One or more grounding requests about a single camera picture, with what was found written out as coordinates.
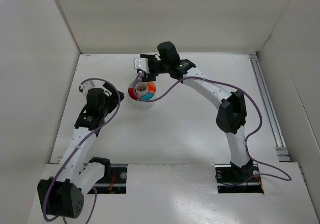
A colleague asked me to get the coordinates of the teal lego brick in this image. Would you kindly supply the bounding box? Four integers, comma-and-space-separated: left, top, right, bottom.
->
140, 92, 155, 101

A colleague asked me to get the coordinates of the orange round lego piece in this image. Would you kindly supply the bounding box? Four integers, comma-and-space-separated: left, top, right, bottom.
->
147, 82, 157, 93

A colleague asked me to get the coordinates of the red lego brick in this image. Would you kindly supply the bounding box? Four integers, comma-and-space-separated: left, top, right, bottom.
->
128, 87, 138, 101

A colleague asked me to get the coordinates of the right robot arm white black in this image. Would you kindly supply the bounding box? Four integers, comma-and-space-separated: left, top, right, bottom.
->
133, 41, 253, 182

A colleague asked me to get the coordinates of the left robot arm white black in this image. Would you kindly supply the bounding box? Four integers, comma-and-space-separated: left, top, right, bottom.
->
37, 78, 125, 222

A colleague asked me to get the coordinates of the white round divided container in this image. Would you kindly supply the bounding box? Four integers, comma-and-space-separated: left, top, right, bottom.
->
129, 81, 157, 109

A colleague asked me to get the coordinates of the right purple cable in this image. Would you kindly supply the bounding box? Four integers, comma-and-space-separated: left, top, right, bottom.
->
134, 71, 293, 185

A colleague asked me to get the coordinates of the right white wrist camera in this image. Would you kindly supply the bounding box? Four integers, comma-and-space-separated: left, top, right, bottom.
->
133, 58, 150, 74

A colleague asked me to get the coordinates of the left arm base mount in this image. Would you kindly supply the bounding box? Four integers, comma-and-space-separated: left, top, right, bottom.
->
93, 164, 128, 195

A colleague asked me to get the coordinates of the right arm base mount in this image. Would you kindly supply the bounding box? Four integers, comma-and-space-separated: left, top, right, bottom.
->
215, 164, 264, 194

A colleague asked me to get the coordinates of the aluminium rail right side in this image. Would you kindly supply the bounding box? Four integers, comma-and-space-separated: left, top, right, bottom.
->
249, 54, 292, 163

